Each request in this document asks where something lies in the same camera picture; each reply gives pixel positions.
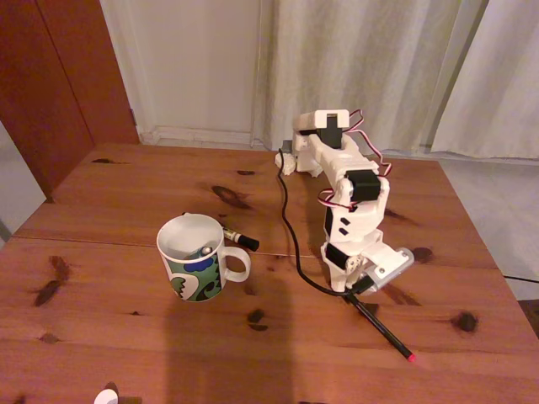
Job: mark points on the teal pen with olive grip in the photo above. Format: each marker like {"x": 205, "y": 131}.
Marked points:
{"x": 202, "y": 252}

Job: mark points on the wide white curtain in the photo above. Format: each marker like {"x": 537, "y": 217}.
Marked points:
{"x": 379, "y": 63}

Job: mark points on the white mug green blue pattern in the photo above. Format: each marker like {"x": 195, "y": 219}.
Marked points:
{"x": 191, "y": 269}

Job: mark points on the small white round object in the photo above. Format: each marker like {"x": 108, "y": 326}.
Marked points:
{"x": 105, "y": 397}

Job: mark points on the black fineliner with red end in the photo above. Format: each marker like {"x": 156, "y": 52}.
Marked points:
{"x": 379, "y": 326}

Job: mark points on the brown wooden cabinet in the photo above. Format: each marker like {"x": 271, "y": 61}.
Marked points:
{"x": 50, "y": 84}

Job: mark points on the black and white marker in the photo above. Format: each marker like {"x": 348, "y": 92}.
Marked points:
{"x": 242, "y": 240}

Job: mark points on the silver camera box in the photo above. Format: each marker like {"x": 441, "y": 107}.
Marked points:
{"x": 391, "y": 269}

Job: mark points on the narrow white curtain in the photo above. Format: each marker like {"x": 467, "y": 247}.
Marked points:
{"x": 501, "y": 84}

